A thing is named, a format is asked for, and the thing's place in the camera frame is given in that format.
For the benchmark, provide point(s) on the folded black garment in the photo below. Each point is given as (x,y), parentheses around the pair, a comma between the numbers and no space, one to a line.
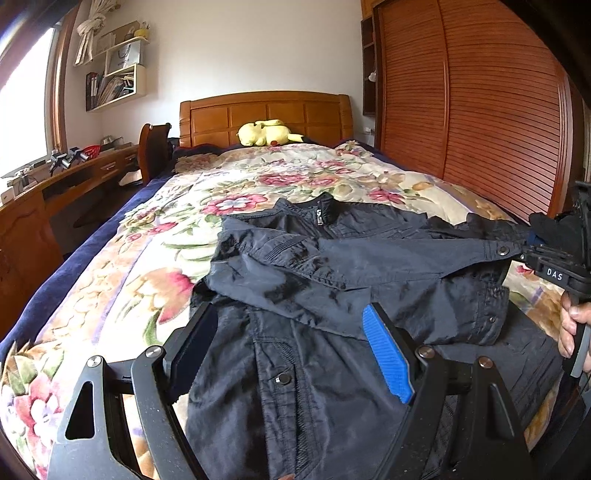
(561,233)

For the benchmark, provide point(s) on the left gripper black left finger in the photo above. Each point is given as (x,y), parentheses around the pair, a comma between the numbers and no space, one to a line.
(93,440)

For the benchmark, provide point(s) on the tied white curtain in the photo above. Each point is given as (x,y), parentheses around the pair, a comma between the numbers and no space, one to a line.
(89,28)

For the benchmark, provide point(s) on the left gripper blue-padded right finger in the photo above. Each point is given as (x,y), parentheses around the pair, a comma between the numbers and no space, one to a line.
(486,440)

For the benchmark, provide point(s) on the wooden desk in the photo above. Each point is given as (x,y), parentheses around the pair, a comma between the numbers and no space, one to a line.
(29,250)

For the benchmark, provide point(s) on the floral bed blanket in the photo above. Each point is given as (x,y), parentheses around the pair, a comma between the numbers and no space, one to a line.
(135,291)

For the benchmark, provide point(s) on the right hand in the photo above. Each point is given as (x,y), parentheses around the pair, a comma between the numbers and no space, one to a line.
(571,316)

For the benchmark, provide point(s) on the dark blue bed sheet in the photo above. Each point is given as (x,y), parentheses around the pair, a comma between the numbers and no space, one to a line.
(53,291)

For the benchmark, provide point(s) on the white wall shelf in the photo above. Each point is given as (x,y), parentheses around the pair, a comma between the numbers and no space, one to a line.
(118,72)

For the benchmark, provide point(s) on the wooden chair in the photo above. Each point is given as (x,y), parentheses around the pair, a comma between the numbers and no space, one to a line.
(153,151)

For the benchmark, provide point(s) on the wooden headboard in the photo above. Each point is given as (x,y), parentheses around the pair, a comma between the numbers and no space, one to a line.
(324,118)

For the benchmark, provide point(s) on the yellow plush toy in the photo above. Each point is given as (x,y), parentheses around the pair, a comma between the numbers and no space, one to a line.
(267,133)

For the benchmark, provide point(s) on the dark navy jacket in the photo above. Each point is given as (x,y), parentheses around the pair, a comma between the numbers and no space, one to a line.
(290,386)

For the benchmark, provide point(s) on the wooden louvered wardrobe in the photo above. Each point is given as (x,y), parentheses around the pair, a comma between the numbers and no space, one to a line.
(467,92)

